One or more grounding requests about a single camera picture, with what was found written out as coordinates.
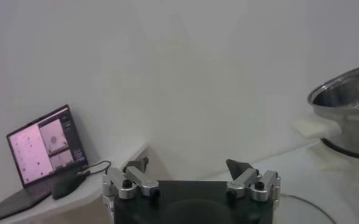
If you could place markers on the cream electric cooker pot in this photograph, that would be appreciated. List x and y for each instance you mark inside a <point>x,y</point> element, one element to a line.
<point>316,128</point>

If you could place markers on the black computer mouse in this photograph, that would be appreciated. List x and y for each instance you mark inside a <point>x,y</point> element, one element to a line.
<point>66,185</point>

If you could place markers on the round glass pot lid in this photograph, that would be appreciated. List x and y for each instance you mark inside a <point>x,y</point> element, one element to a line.
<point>298,213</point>

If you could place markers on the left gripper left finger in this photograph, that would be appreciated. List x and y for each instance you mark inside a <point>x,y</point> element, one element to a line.
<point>118,179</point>

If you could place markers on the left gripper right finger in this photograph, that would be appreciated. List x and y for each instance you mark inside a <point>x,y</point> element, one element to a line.
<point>243,179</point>

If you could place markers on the stainless steel steamer basket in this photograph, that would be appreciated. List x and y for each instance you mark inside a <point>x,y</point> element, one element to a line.
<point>350,128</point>

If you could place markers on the black open laptop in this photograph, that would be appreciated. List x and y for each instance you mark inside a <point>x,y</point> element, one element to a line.
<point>33,152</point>

